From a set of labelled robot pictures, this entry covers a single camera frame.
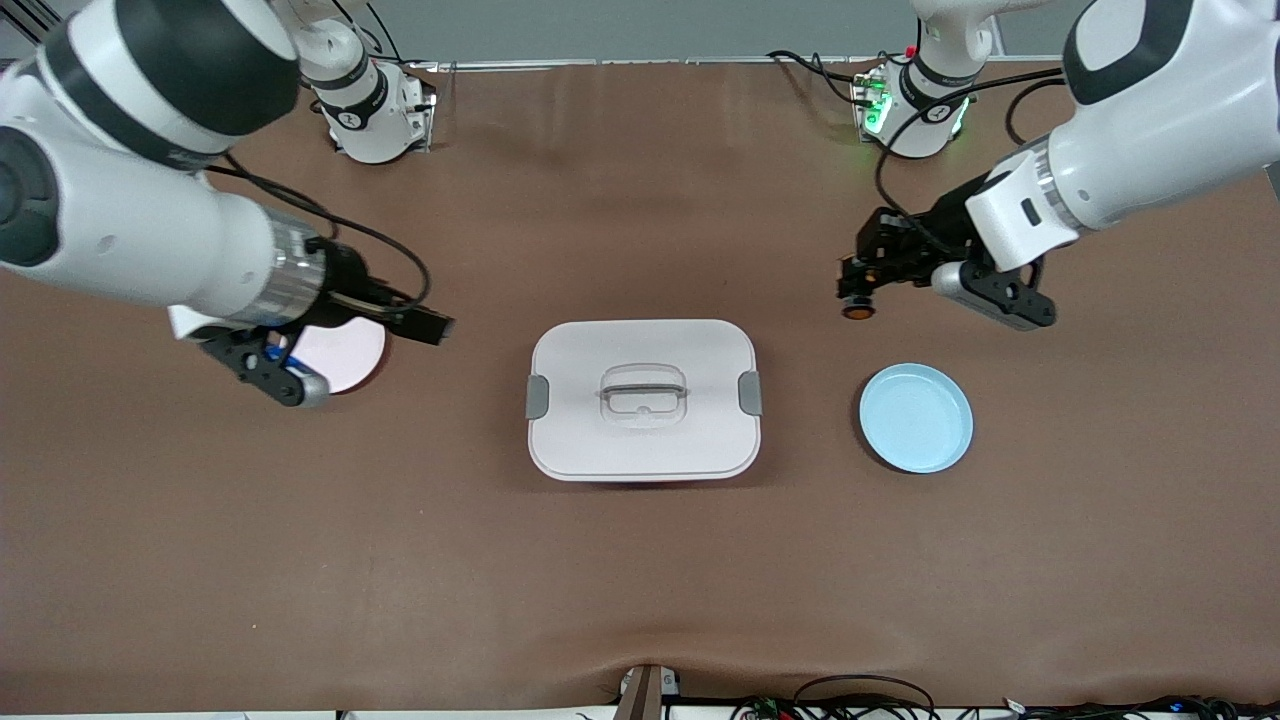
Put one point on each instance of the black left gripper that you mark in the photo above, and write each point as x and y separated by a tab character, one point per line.
938	236

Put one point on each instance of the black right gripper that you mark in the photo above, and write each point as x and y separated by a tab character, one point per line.
349	279

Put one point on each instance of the orange push-button switch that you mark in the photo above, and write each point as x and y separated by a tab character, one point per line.
858	311

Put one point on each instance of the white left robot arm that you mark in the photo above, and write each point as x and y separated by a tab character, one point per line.
1150	130

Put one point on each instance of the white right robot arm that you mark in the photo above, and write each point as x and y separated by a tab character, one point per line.
130	230

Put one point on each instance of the white storage box with lid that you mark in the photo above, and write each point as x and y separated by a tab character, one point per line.
640	440

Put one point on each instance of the pink round plate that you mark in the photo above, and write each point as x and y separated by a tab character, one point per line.
345	355

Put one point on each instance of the light blue round plate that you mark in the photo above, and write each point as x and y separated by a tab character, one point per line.
915	420

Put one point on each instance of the small green circuit board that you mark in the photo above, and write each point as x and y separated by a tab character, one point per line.
766	709

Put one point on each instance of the silver table edge rail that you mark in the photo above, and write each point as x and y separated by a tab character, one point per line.
650	63

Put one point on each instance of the brown post with metal bracket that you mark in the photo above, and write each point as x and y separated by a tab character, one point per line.
645	695

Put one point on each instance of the aluminium frame profile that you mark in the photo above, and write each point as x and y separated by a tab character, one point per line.
25	25

